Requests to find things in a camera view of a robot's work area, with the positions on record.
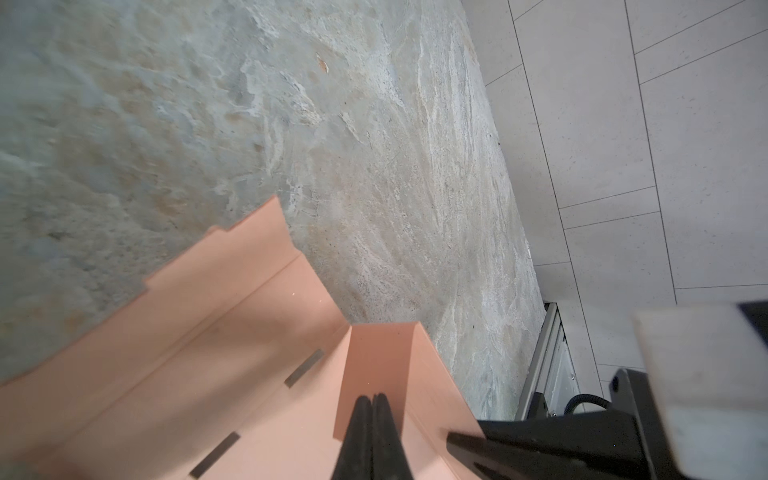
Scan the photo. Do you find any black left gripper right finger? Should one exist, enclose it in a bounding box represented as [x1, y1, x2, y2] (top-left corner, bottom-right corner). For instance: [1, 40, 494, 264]
[371, 393, 414, 480]

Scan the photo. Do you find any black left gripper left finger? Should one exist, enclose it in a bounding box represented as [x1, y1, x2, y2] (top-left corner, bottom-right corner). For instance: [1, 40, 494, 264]
[331, 396, 373, 480]

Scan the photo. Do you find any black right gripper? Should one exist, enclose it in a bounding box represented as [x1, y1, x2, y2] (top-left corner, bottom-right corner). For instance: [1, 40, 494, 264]
[447, 368, 669, 479]

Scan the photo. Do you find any pink paper box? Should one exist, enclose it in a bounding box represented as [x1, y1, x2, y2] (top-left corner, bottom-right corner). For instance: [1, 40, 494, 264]
[1, 198, 481, 479]

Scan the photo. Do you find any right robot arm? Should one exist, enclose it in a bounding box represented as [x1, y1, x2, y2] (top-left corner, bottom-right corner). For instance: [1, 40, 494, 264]
[447, 301, 767, 479]

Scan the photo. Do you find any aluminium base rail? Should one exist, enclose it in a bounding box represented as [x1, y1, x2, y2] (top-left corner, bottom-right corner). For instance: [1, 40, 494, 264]
[515, 302, 580, 420]

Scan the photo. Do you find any black corrugated cable conduit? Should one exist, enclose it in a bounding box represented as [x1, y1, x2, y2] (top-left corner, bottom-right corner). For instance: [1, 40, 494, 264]
[563, 392, 612, 416]

